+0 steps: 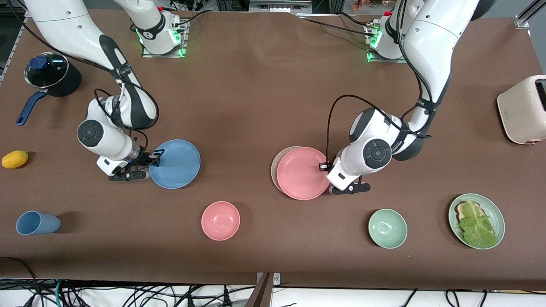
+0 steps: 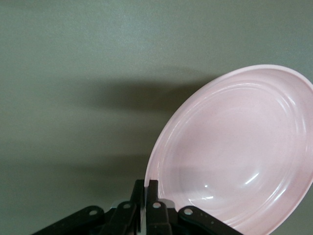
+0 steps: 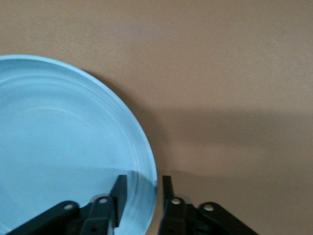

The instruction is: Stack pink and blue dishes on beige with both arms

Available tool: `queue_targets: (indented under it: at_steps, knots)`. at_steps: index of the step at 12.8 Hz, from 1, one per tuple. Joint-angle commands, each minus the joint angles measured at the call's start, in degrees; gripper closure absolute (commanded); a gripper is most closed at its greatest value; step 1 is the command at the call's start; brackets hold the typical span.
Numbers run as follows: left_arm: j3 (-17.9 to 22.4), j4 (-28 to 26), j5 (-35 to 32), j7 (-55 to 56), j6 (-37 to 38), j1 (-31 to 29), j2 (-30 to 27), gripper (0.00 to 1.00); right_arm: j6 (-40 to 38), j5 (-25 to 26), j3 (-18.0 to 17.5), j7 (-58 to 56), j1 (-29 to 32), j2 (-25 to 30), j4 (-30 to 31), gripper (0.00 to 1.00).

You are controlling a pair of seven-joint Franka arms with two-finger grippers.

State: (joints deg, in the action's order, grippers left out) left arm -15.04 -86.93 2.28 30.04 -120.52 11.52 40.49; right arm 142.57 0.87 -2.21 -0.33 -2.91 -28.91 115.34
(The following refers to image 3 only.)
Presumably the blue shallow bowl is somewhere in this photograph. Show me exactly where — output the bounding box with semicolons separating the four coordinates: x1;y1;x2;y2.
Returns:
0;54;157;235

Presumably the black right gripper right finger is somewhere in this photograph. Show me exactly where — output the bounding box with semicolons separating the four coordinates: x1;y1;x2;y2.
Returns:
157;175;260;235

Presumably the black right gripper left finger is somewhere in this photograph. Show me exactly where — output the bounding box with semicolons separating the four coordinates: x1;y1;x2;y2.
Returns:
4;174;128;235

